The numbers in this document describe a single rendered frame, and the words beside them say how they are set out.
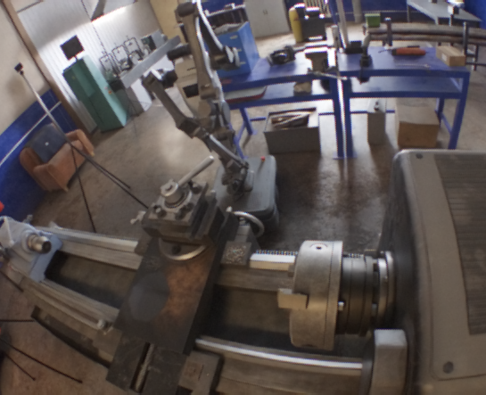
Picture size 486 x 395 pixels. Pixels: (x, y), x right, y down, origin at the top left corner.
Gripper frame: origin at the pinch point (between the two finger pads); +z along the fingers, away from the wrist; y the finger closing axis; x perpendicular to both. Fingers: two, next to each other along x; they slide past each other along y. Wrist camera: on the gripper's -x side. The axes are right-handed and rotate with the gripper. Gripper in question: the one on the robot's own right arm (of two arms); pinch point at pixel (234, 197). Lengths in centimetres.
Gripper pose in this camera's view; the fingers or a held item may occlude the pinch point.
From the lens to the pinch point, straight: 143.1
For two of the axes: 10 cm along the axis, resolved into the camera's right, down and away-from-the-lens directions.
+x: 9.6, 1.2, -2.4
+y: -1.1, -6.4, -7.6
